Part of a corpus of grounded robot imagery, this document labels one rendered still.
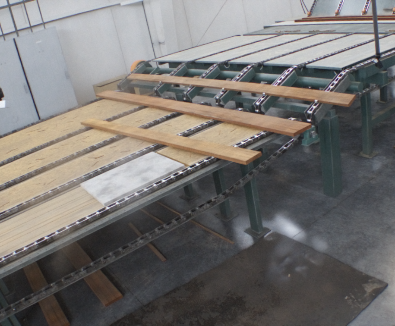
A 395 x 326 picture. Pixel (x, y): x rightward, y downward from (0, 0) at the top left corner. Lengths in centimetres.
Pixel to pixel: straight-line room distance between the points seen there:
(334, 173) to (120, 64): 625
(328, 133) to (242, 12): 774
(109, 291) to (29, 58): 540
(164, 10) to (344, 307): 709
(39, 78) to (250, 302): 605
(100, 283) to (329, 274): 171
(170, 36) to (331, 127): 579
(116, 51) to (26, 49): 214
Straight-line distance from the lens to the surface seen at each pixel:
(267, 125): 297
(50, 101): 775
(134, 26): 902
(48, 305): 322
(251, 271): 290
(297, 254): 299
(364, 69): 381
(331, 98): 326
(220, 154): 259
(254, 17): 1102
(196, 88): 466
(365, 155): 439
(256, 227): 326
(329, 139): 339
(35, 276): 362
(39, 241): 232
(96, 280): 324
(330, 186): 361
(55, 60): 775
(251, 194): 308
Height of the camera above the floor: 187
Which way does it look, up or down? 24 degrees down
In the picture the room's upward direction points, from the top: 12 degrees counter-clockwise
